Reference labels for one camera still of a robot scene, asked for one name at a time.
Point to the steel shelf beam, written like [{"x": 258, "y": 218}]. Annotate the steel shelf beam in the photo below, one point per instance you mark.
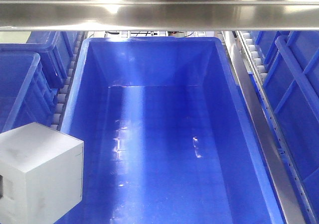
[{"x": 17, "y": 15}]

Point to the left roller track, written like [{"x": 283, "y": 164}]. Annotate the left roller track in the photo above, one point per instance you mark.
[{"x": 63, "y": 93}]

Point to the large blue target bin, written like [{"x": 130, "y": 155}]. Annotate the large blue target bin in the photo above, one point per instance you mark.
[{"x": 167, "y": 136}]

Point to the right steel divider rail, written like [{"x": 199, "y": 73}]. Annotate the right steel divider rail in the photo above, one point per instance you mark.
[{"x": 288, "y": 189}]

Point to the gray hollow cube base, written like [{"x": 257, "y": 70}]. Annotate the gray hollow cube base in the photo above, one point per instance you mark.
[{"x": 41, "y": 174}]

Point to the blue bin right tilted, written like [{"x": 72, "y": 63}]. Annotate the blue bin right tilted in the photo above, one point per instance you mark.
[{"x": 292, "y": 88}]

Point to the blue bin left near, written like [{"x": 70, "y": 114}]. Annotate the blue bin left near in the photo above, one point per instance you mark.
[{"x": 25, "y": 95}]

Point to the blue bin left far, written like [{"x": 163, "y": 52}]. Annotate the blue bin left far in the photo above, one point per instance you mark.
[{"x": 56, "y": 50}]

